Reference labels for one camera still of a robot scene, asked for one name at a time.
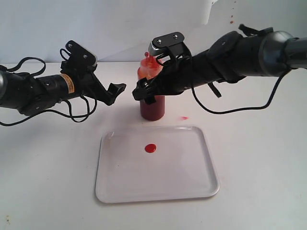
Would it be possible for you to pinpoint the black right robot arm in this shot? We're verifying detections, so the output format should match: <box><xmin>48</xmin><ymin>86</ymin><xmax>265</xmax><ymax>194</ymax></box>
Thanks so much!
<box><xmin>132</xmin><ymin>24</ymin><xmax>307</xmax><ymax>104</ymax></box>

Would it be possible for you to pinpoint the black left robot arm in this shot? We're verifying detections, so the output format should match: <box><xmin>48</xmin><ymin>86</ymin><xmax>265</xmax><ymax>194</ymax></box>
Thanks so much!
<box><xmin>0</xmin><ymin>60</ymin><xmax>126</xmax><ymax>116</ymax></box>

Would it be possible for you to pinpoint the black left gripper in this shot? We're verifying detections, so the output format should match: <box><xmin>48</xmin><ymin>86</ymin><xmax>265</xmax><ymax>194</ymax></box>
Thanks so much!
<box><xmin>61</xmin><ymin>59</ymin><xmax>127</xmax><ymax>106</ymax></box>

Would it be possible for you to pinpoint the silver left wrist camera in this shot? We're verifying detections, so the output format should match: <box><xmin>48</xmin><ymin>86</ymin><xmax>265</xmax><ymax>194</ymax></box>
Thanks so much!
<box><xmin>65</xmin><ymin>40</ymin><xmax>97</xmax><ymax>67</ymax></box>

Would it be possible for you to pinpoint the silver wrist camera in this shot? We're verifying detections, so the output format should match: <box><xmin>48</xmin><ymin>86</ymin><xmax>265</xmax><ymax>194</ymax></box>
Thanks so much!
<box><xmin>148</xmin><ymin>32</ymin><xmax>185</xmax><ymax>56</ymax></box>
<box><xmin>65</xmin><ymin>40</ymin><xmax>97</xmax><ymax>67</ymax></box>

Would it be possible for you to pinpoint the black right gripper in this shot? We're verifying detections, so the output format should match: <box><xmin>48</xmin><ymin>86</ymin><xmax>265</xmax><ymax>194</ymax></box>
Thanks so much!
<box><xmin>132</xmin><ymin>46</ymin><xmax>194</xmax><ymax>104</ymax></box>

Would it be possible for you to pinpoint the white rectangular plastic tray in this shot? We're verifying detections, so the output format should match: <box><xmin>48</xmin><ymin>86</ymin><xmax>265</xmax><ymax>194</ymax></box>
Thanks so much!
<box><xmin>95</xmin><ymin>126</ymin><xmax>220</xmax><ymax>204</ymax></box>

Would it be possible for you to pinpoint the red sauce blob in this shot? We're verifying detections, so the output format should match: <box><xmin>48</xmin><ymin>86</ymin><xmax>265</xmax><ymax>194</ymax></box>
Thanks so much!
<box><xmin>144</xmin><ymin>143</ymin><xmax>156</xmax><ymax>153</ymax></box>

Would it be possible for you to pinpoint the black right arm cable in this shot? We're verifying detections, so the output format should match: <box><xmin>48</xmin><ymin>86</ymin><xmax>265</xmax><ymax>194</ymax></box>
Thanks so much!
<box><xmin>155</xmin><ymin>38</ymin><xmax>300</xmax><ymax>114</ymax></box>

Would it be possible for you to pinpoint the small red table stain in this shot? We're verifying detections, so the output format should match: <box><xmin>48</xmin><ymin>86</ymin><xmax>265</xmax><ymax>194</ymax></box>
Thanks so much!
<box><xmin>179</xmin><ymin>116</ymin><xmax>189</xmax><ymax>121</ymax></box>

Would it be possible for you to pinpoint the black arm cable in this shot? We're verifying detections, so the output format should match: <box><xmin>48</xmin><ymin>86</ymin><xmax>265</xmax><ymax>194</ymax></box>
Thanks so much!
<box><xmin>155</xmin><ymin>38</ymin><xmax>300</xmax><ymax>114</ymax></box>
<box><xmin>0</xmin><ymin>48</ymin><xmax>98</xmax><ymax>127</ymax></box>

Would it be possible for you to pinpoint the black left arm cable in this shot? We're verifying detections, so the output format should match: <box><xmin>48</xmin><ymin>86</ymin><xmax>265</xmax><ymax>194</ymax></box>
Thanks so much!
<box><xmin>0</xmin><ymin>48</ymin><xmax>98</xmax><ymax>127</ymax></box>

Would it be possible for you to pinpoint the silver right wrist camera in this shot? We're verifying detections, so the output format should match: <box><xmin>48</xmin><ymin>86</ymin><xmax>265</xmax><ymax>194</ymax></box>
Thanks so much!
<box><xmin>148</xmin><ymin>32</ymin><xmax>185</xmax><ymax>56</ymax></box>

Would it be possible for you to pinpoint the red sauce squeeze bottle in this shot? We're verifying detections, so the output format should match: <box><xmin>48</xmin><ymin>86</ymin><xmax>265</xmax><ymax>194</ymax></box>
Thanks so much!
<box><xmin>137</xmin><ymin>51</ymin><xmax>165</xmax><ymax>121</ymax></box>

